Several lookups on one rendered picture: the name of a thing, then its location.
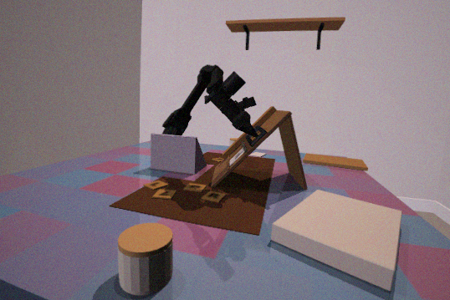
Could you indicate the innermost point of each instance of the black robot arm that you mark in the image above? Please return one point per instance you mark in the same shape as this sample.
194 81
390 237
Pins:
210 77

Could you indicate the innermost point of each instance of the grey canister with orange lid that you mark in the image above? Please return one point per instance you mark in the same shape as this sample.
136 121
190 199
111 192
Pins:
232 140
145 258

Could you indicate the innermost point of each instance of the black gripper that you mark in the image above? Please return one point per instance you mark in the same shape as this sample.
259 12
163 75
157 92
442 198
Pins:
240 119

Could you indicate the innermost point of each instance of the beige flat box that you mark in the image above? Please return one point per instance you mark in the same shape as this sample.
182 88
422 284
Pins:
356 237

